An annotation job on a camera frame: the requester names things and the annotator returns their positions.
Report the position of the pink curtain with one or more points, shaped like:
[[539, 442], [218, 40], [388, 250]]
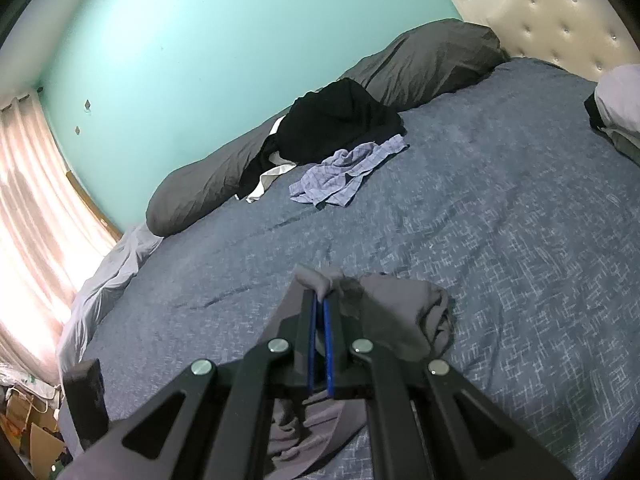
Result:
[[51, 242]]

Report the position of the black garment with white trim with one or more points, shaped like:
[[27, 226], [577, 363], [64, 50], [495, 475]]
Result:
[[341, 115]]

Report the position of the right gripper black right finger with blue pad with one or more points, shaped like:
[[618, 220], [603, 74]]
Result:
[[425, 420]]

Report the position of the blue patterned bed cover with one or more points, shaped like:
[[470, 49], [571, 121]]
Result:
[[504, 196]]

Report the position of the long dark grey pillow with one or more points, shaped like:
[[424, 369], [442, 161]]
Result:
[[427, 61]]

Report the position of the cream tufted headboard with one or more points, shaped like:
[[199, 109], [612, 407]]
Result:
[[585, 37]]

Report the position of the folded lavender garment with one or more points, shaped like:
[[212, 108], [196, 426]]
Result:
[[614, 109]]

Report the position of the grey garment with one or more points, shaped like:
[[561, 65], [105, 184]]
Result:
[[410, 317]]

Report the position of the light grey bed sheet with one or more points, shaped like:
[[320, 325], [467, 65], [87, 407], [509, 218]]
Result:
[[99, 294]]

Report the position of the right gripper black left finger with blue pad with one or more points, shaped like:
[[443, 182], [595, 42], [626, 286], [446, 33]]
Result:
[[211, 421]]

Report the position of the cardboard boxes clutter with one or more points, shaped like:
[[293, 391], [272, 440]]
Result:
[[29, 419]]

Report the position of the light blue checked cloth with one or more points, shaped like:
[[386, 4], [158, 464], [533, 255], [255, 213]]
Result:
[[337, 179]]

